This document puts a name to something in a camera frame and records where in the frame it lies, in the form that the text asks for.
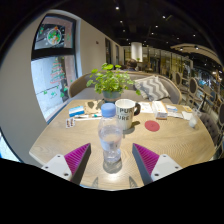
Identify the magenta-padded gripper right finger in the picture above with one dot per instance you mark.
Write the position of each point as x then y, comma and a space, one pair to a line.
146, 158

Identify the yellow card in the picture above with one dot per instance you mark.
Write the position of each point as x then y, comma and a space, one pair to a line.
187, 108

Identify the white paper napkin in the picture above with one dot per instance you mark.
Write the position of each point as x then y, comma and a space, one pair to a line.
186, 115

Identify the green potted plant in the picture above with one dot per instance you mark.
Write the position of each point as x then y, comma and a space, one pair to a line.
110, 81

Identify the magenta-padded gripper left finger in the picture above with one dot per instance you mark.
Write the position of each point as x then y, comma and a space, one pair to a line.
77, 158

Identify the clear plastic cup with straw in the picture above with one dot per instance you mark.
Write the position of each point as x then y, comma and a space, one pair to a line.
193, 120

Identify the person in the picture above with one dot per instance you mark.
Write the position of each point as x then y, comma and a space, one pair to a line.
131, 65

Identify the silver blister pack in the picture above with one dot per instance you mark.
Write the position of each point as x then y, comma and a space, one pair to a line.
70, 122

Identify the white printed leaflet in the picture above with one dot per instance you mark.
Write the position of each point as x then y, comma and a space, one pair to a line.
175, 114

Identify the white and orange box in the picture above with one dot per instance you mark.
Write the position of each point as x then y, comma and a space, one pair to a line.
160, 110

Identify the white and blue packet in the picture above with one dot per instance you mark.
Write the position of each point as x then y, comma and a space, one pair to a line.
171, 108

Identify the blue tissue pack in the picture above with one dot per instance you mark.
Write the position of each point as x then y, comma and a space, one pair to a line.
76, 111

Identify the group of wooden dining chairs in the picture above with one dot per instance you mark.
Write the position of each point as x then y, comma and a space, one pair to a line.
193, 88

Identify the white and green tube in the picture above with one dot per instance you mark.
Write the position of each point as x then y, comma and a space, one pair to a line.
85, 116

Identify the grey zigzag striped pillow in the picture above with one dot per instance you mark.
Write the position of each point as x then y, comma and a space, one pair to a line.
153, 88

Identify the flat round red coaster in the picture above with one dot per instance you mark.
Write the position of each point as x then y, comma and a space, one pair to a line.
152, 126

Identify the clear bottle with blue cap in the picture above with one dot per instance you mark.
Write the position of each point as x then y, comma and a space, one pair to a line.
110, 136

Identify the grey curved sofa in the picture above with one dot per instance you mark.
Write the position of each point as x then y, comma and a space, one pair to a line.
80, 86

